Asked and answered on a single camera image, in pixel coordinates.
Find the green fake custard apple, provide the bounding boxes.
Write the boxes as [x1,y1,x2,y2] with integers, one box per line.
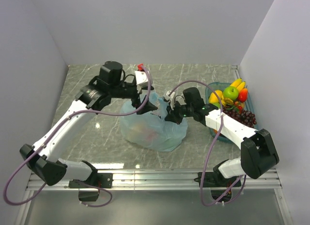
[212,103,221,109]

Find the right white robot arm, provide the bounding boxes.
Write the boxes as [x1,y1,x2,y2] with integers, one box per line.
[164,87,279,186]

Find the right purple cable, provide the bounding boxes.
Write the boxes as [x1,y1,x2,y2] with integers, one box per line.
[169,80,247,207]

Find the light blue plastic bag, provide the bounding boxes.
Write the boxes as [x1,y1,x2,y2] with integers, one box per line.
[119,92,188,152]

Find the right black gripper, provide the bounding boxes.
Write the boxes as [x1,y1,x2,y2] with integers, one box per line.
[165,99,194,125]

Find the purple fake grapes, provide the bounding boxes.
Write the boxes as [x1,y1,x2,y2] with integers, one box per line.
[223,106,257,128]

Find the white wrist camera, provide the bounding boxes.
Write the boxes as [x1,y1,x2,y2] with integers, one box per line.
[163,90,176,110]
[135,63,149,92]

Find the yellow fake bananas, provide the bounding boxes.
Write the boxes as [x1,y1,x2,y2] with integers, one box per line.
[230,78,246,92]

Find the teal plastic fruit basket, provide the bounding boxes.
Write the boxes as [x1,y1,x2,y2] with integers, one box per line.
[205,78,257,128]

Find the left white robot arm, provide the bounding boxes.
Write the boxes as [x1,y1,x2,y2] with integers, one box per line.
[20,61,157,187]

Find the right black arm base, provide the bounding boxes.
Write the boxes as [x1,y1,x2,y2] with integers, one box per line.
[194,172,241,202]

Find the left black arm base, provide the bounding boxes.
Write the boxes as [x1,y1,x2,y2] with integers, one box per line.
[68,173,113,202]

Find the red orange fake pepper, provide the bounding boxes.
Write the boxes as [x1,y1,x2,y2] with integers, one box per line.
[238,88,248,103]

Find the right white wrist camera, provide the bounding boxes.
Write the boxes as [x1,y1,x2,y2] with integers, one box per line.
[163,90,176,110]

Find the yellow fake mango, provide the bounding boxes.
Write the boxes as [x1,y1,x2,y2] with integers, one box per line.
[209,90,223,104]

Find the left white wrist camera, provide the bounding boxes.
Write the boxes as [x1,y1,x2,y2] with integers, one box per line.
[135,63,149,92]

